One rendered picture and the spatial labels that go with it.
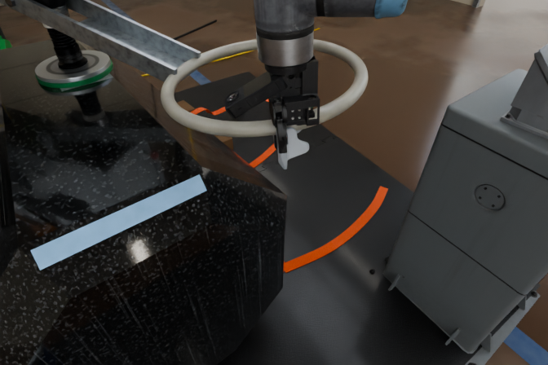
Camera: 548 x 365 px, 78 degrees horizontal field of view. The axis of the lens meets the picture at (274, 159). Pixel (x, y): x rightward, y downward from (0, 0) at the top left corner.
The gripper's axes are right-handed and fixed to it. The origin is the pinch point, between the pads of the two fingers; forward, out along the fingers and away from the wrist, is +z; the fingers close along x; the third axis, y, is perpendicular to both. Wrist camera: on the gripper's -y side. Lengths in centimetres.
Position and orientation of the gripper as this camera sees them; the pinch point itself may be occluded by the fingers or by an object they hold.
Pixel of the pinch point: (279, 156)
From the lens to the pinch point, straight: 68.1
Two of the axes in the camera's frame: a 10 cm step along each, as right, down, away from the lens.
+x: -1.4, -6.1, 7.8
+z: 0.6, 7.8, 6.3
